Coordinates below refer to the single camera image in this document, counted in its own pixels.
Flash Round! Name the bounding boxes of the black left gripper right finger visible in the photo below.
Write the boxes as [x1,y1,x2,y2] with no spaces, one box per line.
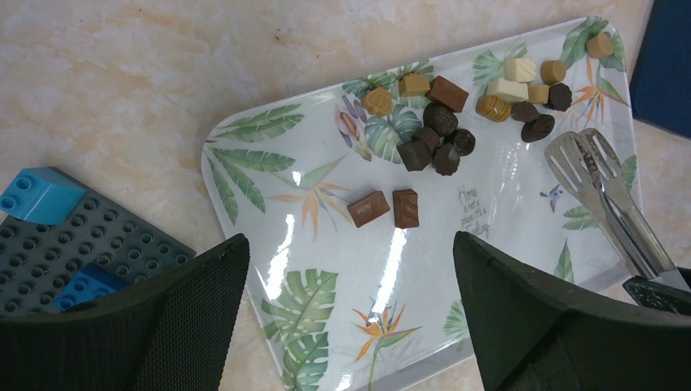
[453,231,690,390]

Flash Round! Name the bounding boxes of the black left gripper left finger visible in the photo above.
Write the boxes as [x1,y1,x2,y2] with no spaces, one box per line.
[1,234,250,390]

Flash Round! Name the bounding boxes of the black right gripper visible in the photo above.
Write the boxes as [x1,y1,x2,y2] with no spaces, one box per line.
[623,276,691,316]

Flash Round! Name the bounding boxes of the clear plastic tongs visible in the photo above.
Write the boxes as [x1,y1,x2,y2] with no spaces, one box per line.
[544,128,690,292]

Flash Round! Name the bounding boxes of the dark blue box lid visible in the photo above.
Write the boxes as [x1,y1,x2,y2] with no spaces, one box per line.
[630,0,690,138]

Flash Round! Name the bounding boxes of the dark rectangular chocolate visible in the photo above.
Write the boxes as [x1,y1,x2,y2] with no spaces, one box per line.
[392,189,420,229]

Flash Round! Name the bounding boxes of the brown rectangular chocolate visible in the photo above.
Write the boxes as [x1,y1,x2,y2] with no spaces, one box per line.
[347,191,390,228]

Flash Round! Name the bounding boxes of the grey lego baseplate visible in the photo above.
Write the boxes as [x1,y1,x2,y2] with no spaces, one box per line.
[1,189,196,319]

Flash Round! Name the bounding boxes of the floral serving tray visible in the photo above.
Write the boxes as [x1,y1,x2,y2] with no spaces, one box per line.
[201,16,640,390]

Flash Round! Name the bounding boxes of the pile of assorted chocolates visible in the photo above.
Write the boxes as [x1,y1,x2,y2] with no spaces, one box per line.
[336,17,630,165]

